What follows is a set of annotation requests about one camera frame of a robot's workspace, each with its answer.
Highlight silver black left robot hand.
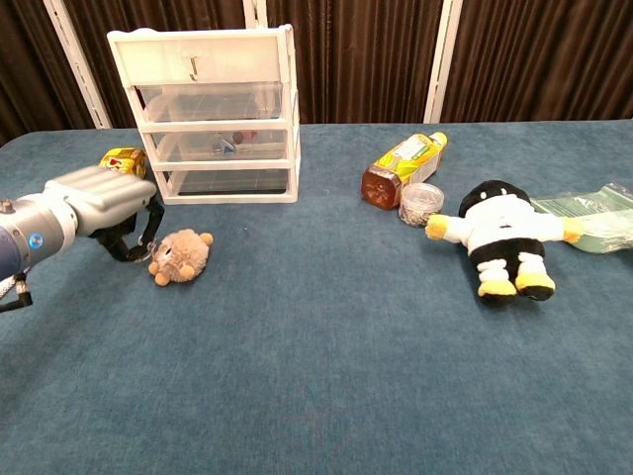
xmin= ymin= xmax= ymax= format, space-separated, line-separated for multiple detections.
xmin=43 ymin=165 xmax=166 ymax=264

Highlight brown plush keychain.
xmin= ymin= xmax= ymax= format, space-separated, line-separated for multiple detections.
xmin=147 ymin=228 xmax=216 ymax=287

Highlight white plastic drawer unit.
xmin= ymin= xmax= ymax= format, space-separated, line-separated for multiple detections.
xmin=106 ymin=23 xmax=303 ymax=206

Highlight black white penguin plush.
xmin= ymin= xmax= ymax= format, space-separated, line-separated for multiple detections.
xmin=424 ymin=179 xmax=586 ymax=305

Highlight yellow snack bag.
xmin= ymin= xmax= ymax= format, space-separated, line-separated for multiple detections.
xmin=98 ymin=146 xmax=148 ymax=180

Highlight clear plastic drawer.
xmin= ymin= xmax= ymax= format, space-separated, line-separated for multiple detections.
xmin=134 ymin=82 xmax=285 ymax=123
xmin=159 ymin=168 xmax=291 ymax=196
xmin=147 ymin=129 xmax=289 ymax=162

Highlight small colourful items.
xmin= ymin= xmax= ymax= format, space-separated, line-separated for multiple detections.
xmin=211 ymin=130 xmax=259 ymax=155

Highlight opaque white drawer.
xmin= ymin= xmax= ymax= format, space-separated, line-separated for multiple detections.
xmin=115 ymin=36 xmax=281 ymax=84

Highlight blue table cloth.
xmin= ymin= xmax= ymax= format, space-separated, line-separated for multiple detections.
xmin=0 ymin=119 xmax=633 ymax=475

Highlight dark brown curtain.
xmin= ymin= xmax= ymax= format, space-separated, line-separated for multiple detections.
xmin=0 ymin=0 xmax=633 ymax=147

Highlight tea bottle with yellow label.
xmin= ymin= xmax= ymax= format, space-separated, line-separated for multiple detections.
xmin=361 ymin=131 xmax=449 ymax=211

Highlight clear round jar of clips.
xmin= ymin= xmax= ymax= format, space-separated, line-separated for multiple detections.
xmin=398 ymin=182 xmax=446 ymax=229

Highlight clear green zip bag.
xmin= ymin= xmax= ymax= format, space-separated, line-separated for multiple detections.
xmin=528 ymin=182 xmax=633 ymax=255

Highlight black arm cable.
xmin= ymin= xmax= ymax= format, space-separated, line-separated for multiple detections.
xmin=0 ymin=271 xmax=35 ymax=314

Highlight white metal frame post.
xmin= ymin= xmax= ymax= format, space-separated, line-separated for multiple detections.
xmin=241 ymin=0 xmax=269 ymax=30
xmin=423 ymin=0 xmax=469 ymax=125
xmin=43 ymin=0 xmax=113 ymax=131

